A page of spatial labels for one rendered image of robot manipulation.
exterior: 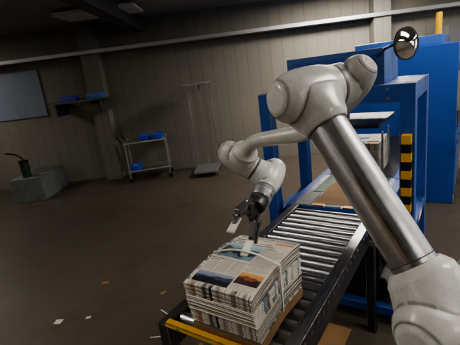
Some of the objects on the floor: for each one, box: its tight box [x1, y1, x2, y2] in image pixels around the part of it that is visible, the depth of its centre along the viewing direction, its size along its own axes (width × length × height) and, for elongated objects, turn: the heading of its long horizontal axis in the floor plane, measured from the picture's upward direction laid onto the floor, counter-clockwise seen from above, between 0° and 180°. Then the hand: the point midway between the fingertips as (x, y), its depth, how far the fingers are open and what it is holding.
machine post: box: [258, 94, 283, 223], centre depth 261 cm, size 9×9×155 cm
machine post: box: [298, 140, 312, 188], centre depth 309 cm, size 9×9×155 cm
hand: (237, 241), depth 129 cm, fingers open, 13 cm apart
